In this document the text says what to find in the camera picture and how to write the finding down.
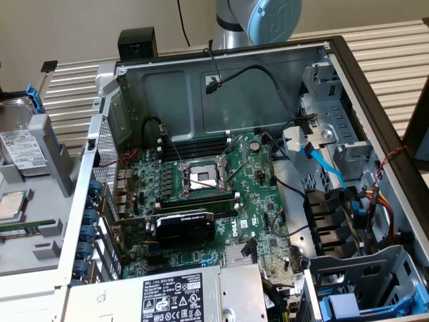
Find blue SATA wire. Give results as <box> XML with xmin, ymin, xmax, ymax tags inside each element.
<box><xmin>301</xmin><ymin>142</ymin><xmax>348</xmax><ymax>191</ymax></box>
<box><xmin>350</xmin><ymin>199</ymin><xmax>367</xmax><ymax>229</ymax></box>

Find red yellow power wire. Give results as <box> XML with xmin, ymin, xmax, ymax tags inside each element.
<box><xmin>365</xmin><ymin>186</ymin><xmax>398</xmax><ymax>244</ymax></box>

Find hard disk with blue carrier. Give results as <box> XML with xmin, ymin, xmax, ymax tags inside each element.
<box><xmin>0</xmin><ymin>83</ymin><xmax>51</xmax><ymax>178</ymax></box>

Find empty blue disk carrier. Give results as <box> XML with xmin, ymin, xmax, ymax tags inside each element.
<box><xmin>318</xmin><ymin>281</ymin><xmax>429</xmax><ymax>319</ymax></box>

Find black RAM slot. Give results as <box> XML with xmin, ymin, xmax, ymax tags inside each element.
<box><xmin>157</xmin><ymin>191</ymin><xmax>241</xmax><ymax>202</ymax></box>
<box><xmin>159</xmin><ymin>144</ymin><xmax>232</xmax><ymax>156</ymax></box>
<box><xmin>157</xmin><ymin>136</ymin><xmax>232</xmax><ymax>147</ymax></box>
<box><xmin>160</xmin><ymin>148</ymin><xmax>231</xmax><ymax>161</ymax></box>
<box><xmin>158</xmin><ymin>140</ymin><xmax>232</xmax><ymax>152</ymax></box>
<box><xmin>157</xmin><ymin>195</ymin><xmax>241</xmax><ymax>205</ymax></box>
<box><xmin>214</xmin><ymin>204</ymin><xmax>242</xmax><ymax>218</ymax></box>

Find silver CPU socket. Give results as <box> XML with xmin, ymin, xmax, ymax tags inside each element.
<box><xmin>177</xmin><ymin>157</ymin><xmax>232</xmax><ymax>197</ymax></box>

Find thin metal locking lever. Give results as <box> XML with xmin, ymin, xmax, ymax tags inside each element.
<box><xmin>160</xmin><ymin>124</ymin><xmax>184</xmax><ymax>166</ymax></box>
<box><xmin>183</xmin><ymin>176</ymin><xmax>218</xmax><ymax>189</ymax></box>

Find metal socket cover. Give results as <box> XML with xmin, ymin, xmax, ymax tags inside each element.
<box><xmin>221</xmin><ymin>133</ymin><xmax>251</xmax><ymax>188</ymax></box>

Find green RAM stick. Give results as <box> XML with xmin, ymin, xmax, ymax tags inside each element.
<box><xmin>0</xmin><ymin>219</ymin><xmax>57</xmax><ymax>239</ymax></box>
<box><xmin>156</xmin><ymin>197</ymin><xmax>239</xmax><ymax>213</ymax></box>

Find green Dell motherboard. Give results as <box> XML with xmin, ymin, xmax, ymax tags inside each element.
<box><xmin>112</xmin><ymin>129</ymin><xmax>304</xmax><ymax>289</ymax></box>

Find black Nvidia graphics card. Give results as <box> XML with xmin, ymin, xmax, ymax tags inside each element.
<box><xmin>112</xmin><ymin>209</ymin><xmax>216</xmax><ymax>251</ymax></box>

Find open grey PC case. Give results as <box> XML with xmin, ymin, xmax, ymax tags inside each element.
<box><xmin>55</xmin><ymin>35</ymin><xmax>429</xmax><ymax>322</ymax></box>

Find silver finned heat sink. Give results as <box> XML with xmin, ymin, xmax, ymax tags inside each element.
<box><xmin>223</xmin><ymin>246</ymin><xmax>259</xmax><ymax>266</ymax></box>

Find black plastic shroud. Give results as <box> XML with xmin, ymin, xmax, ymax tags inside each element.
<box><xmin>303</xmin><ymin>188</ymin><xmax>358</xmax><ymax>259</ymax></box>

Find metal optical drive cage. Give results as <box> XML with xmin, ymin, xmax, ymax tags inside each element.
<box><xmin>298</xmin><ymin>62</ymin><xmax>379</xmax><ymax>184</ymax></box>

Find black box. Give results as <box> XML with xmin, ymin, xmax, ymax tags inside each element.
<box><xmin>117</xmin><ymin>27</ymin><xmax>158</xmax><ymax>62</ymax></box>

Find grey power supply unit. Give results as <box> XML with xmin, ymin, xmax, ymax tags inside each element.
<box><xmin>65</xmin><ymin>263</ymin><xmax>269</xmax><ymax>322</ymax></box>

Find grey parts rack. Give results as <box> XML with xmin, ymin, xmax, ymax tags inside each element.
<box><xmin>0</xmin><ymin>112</ymin><xmax>97</xmax><ymax>278</ymax></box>

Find blue drive caddies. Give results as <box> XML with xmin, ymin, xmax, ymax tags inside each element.
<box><xmin>303</xmin><ymin>244</ymin><xmax>429</xmax><ymax>322</ymax></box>

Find silver CPU chip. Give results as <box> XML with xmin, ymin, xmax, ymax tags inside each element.
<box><xmin>0</xmin><ymin>193</ymin><xmax>27</xmax><ymax>221</ymax></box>

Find black SATA wire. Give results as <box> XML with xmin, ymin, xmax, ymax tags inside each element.
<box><xmin>204</xmin><ymin>64</ymin><xmax>318</xmax><ymax>135</ymax></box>

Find thin black red-tipped wire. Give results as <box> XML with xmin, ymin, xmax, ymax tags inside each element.
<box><xmin>203</xmin><ymin>39</ymin><xmax>224</xmax><ymax>87</ymax></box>

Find black looped wire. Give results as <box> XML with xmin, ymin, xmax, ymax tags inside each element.
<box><xmin>142</xmin><ymin>115</ymin><xmax>168</xmax><ymax>148</ymax></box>

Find thin red wire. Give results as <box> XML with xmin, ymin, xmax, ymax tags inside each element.
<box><xmin>99</xmin><ymin>150</ymin><xmax>139</xmax><ymax>206</ymax></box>

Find thin black cable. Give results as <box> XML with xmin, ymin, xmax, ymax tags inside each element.
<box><xmin>176</xmin><ymin>0</ymin><xmax>190</xmax><ymax>47</ymax></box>

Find yellow black wire bundle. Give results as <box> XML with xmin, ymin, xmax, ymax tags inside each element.
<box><xmin>261</xmin><ymin>276</ymin><xmax>304</xmax><ymax>322</ymax></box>

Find red black twisted wire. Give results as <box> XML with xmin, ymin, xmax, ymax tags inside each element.
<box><xmin>368</xmin><ymin>146</ymin><xmax>409</xmax><ymax>202</ymax></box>

